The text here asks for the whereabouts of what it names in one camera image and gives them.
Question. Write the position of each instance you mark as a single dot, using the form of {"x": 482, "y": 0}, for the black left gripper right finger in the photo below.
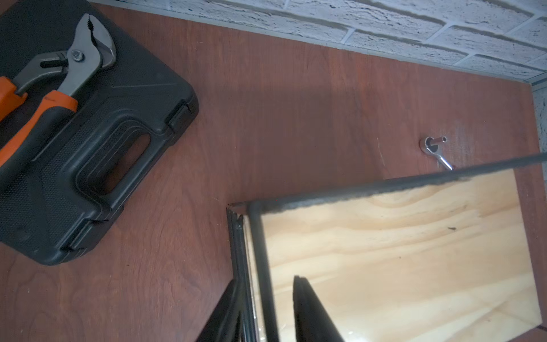
{"x": 312, "y": 322}

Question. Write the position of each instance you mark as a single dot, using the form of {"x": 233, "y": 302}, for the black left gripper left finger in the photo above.
{"x": 224, "y": 324}

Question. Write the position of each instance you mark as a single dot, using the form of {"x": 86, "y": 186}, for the black orange tool bag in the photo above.
{"x": 86, "y": 112}

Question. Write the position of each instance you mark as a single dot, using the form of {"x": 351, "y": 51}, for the wooden two-tier wire shelf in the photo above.
{"x": 438, "y": 257}

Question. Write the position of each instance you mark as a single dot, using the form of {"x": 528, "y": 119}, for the red handled ratchet wrench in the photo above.
{"x": 432, "y": 147}

